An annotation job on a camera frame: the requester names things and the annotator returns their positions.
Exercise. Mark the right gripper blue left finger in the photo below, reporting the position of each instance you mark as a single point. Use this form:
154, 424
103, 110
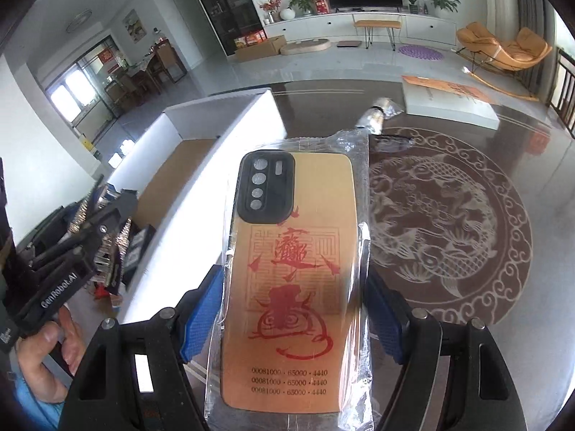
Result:
196, 311

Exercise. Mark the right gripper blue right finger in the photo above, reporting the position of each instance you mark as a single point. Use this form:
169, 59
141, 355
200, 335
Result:
388, 312

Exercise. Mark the orange phone case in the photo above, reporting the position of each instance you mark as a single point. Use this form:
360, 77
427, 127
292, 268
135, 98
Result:
289, 349

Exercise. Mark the red foil snack packet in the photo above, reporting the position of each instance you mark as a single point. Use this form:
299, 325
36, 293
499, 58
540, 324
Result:
101, 293

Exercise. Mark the white cardboard storage box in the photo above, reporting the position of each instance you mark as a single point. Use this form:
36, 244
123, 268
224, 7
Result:
184, 169

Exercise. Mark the purple round floor mat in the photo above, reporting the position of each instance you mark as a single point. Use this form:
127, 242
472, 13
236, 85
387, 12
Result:
420, 52

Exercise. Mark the wooden slatted chair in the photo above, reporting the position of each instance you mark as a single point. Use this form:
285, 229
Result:
563, 98

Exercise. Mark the brown cardboard carton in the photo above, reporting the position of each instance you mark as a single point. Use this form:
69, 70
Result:
270, 47

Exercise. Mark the orange rocking lounge chair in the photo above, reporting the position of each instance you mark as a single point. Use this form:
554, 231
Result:
526, 51

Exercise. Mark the white tv cabinet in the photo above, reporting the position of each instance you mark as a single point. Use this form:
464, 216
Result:
415, 29

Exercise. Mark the small wooden bench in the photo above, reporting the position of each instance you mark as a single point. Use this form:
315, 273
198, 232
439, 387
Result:
369, 26

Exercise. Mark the red flowers white vase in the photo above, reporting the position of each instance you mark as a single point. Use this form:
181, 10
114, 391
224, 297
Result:
275, 11

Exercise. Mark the black display cabinet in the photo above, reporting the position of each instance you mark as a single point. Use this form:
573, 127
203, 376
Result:
231, 19

